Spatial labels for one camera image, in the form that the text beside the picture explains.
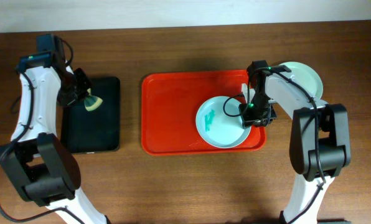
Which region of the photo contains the light blue plate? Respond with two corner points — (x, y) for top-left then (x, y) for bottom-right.
(195, 96), (251, 149)

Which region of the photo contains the green yellow sponge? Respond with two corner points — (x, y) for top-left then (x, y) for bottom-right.
(83, 95), (103, 111)

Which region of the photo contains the red plastic tray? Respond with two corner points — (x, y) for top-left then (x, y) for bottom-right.
(141, 70), (267, 156)

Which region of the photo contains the black water tray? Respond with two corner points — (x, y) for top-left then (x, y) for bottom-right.
(60, 77), (121, 154)

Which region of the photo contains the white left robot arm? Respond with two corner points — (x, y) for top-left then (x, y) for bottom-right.
(0, 51), (109, 223)

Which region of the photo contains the light green plate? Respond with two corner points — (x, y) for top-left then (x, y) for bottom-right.
(278, 62), (323, 100)

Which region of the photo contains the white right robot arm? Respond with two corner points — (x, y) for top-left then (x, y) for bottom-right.
(239, 60), (351, 223)

